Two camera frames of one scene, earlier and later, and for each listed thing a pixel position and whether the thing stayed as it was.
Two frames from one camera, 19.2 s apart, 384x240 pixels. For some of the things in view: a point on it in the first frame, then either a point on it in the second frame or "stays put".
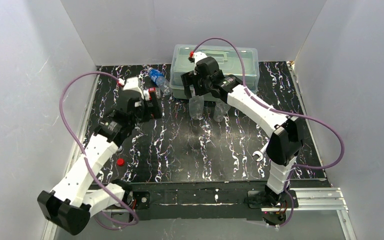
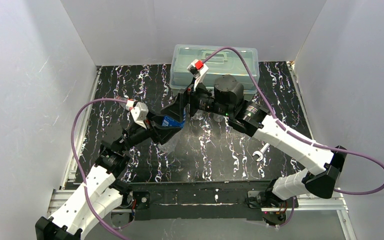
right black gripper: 198,87 to 190,104
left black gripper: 151,108 to 151,129
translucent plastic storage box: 240,61 stays put
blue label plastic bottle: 162,82 to 170,145
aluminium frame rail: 332,201 stays put
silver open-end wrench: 261,152 stays put
